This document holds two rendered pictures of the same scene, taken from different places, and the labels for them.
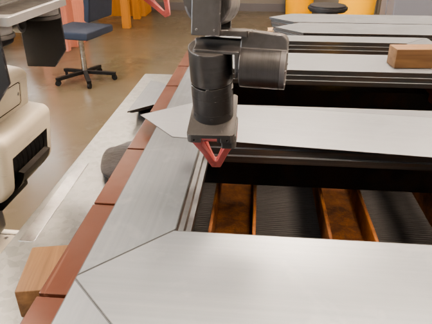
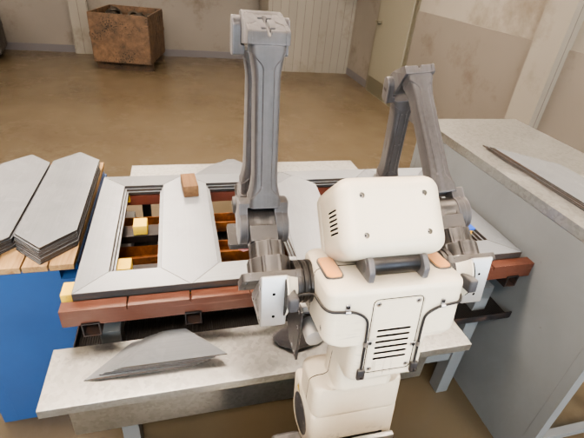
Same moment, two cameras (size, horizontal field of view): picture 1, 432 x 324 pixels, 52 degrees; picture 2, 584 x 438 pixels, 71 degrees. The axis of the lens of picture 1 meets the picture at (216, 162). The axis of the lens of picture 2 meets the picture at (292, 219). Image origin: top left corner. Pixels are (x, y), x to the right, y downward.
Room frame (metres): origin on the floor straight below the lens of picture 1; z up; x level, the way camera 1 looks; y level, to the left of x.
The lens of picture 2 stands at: (1.34, 1.05, 1.71)
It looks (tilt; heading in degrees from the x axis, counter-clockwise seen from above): 32 degrees down; 248
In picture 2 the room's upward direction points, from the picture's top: 6 degrees clockwise
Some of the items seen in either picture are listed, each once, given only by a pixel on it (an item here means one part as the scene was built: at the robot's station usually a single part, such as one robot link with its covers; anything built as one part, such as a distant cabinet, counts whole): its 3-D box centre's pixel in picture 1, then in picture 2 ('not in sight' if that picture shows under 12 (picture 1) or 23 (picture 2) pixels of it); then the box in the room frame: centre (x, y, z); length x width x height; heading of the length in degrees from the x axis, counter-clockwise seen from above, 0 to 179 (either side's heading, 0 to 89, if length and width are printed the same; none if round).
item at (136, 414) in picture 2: not in sight; (267, 368); (1.01, 0.15, 0.47); 1.30 x 0.04 x 0.35; 175
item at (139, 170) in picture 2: not in sight; (252, 175); (0.82, -0.83, 0.73); 1.20 x 0.26 x 0.03; 175
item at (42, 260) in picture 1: (47, 279); not in sight; (0.52, 0.25, 0.70); 0.10 x 0.06 x 0.05; 6
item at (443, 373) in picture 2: not in sight; (458, 339); (0.10, 0.13, 0.34); 0.06 x 0.06 x 0.68; 85
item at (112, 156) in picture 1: (123, 161); (302, 334); (0.92, 0.22, 0.69); 0.20 x 0.10 x 0.03; 8
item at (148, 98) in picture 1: (162, 95); (158, 350); (1.36, 0.17, 0.70); 0.39 x 0.12 x 0.04; 175
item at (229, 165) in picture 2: not in sight; (223, 170); (0.97, -0.84, 0.77); 0.45 x 0.20 x 0.04; 175
